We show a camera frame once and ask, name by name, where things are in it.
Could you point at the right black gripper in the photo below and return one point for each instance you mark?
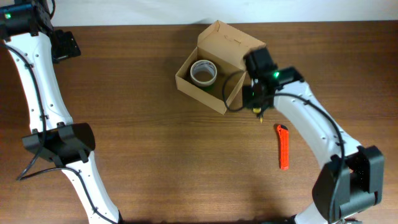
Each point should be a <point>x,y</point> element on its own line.
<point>247,100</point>

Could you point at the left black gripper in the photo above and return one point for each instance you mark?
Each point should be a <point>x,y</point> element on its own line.
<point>69,46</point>

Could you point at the yellow correction tape dispenser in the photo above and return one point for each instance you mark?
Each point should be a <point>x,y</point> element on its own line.
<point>259,112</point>

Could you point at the orange utility knife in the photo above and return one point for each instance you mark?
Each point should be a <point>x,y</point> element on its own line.
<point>283,137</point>

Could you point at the green tape roll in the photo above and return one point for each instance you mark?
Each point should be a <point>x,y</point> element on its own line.
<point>214,88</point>

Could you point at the brown cardboard box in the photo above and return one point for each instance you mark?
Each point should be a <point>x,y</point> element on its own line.
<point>225,46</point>

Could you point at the white masking tape roll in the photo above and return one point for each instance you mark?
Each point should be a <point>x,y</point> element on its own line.
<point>203,73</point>

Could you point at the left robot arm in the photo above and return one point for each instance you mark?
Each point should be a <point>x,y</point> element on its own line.
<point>35,46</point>

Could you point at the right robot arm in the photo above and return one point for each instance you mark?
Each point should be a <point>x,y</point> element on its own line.
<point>351,176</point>

